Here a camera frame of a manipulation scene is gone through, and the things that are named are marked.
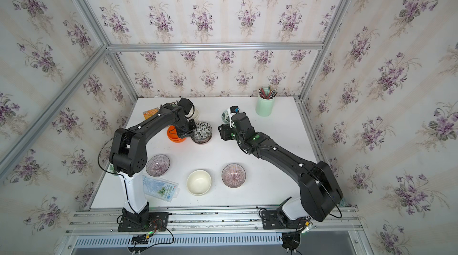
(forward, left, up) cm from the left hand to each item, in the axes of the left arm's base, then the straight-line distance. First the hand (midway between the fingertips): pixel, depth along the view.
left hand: (198, 135), depth 93 cm
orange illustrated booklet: (+20, +33, -5) cm, 39 cm away
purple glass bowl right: (-20, -19, -5) cm, 28 cm away
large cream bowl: (-23, -2, -5) cm, 24 cm away
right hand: (-3, -14, +12) cm, 19 cm away
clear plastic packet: (-25, +16, -7) cm, 31 cm away
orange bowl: (+1, +14, -2) cm, 14 cm away
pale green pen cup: (+20, -38, +5) cm, 43 cm away
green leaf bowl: (+17, -15, -4) cm, 23 cm away
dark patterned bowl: (+4, -2, -3) cm, 5 cm away
